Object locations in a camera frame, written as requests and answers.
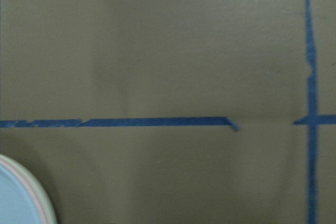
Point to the blue plate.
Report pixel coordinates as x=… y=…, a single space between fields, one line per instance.
x=16 y=203

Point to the cream white plate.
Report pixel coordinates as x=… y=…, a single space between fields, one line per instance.
x=48 y=203

